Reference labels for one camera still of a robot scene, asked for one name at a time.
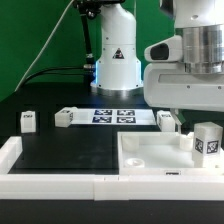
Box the white cable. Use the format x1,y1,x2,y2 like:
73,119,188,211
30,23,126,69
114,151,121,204
14,0,75,92

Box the white square tabletop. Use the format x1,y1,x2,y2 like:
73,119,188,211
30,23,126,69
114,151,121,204
117,132,224,176

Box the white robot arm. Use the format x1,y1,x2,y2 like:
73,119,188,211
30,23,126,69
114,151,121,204
91,0,224,116

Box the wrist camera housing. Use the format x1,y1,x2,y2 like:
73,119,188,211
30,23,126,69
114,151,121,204
144,35,183,62

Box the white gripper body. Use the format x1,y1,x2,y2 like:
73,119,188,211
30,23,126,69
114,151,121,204
144,63,224,112

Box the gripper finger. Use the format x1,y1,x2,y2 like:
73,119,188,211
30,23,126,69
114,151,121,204
170,108,182,133

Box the black cable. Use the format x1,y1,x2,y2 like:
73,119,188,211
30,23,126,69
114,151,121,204
19,0,101,91

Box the white U-shaped obstacle fence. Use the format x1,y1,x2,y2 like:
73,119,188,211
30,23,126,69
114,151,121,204
0,136,224,201

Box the white sheet with AprilTags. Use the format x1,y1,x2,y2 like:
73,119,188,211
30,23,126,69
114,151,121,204
72,109,156,125

